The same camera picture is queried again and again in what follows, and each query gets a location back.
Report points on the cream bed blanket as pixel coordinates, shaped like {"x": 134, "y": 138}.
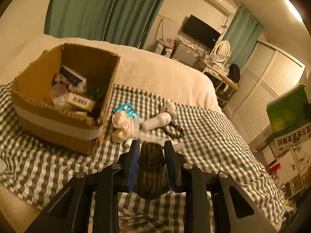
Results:
{"x": 137, "y": 68}

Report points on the vanity desk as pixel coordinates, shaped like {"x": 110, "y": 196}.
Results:
{"x": 225, "y": 88}

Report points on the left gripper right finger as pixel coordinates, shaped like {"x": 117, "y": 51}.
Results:
{"x": 214, "y": 202}

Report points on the grey mini fridge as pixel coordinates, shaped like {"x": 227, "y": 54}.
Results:
{"x": 184, "y": 54}

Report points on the white louvered wardrobe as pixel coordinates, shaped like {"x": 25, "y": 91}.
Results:
{"x": 268, "y": 73}

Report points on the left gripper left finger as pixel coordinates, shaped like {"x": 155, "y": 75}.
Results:
{"x": 89, "y": 203}

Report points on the green medicine box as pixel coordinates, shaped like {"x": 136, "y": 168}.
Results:
{"x": 289, "y": 117}

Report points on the black television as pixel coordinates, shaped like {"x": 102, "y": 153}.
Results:
{"x": 201, "y": 32}

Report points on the white bunny figurine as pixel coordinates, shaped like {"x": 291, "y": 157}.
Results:
{"x": 170, "y": 108}

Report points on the white lace scrunchie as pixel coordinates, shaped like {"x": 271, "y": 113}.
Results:
{"x": 125, "y": 127}

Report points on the cardboard box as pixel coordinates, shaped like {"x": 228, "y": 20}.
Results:
{"x": 63, "y": 97}

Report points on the dark plastic jar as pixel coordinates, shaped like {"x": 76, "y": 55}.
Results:
{"x": 152, "y": 179}

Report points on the white vanity mirror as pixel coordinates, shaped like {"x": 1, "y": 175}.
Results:
{"x": 221, "y": 52}

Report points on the white cream tube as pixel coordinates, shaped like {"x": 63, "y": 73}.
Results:
{"x": 177, "y": 146}

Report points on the teal blister card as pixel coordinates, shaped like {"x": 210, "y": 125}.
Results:
{"x": 128, "y": 108}

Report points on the white cylindrical bottle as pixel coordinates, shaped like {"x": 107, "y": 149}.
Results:
{"x": 160, "y": 120}

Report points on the teal curtain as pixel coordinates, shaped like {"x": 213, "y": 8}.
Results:
{"x": 123, "y": 22}
{"x": 242, "y": 36}

